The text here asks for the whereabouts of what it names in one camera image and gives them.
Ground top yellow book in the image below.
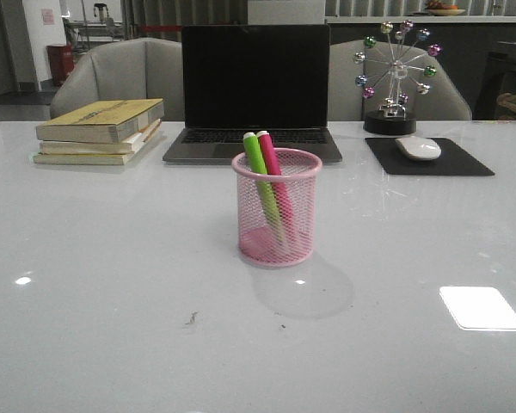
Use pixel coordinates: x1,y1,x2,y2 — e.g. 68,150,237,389
36,98,164,144

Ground white computer mouse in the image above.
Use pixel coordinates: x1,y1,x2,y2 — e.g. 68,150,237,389
395,136,441,161

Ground green highlighter pen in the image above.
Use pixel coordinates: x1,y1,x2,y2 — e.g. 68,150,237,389
243,132,286,247

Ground pink highlighter pen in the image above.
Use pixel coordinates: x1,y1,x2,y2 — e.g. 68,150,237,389
256,131,296,242

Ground ferris wheel desk ornament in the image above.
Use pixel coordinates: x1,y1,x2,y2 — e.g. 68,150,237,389
352,19,442,135

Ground grey open laptop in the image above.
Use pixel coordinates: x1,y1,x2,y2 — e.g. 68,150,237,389
163,24,342,164

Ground pink mesh pen holder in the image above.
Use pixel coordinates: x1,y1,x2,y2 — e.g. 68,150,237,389
231,148,323,268

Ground fruit bowl on counter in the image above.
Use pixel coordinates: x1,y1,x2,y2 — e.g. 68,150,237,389
425,0,465,16

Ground left grey armchair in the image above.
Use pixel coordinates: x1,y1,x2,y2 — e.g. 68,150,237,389
50,38,185,121

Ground right grey armchair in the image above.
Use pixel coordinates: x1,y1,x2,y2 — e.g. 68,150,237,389
328,40,472,121

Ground grey armchair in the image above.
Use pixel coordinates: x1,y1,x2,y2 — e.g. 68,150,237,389
50,38,185,121
328,40,472,121

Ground red trash bin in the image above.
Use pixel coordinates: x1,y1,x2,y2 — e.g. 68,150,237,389
46,44,74,86

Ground middle cream book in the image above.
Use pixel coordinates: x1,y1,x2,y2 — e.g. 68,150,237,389
40,120,162,155

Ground bottom pale book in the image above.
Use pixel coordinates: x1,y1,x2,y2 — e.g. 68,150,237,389
33,132,157,165

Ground black mouse pad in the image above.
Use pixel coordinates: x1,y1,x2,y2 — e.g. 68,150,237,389
365,138,495,176

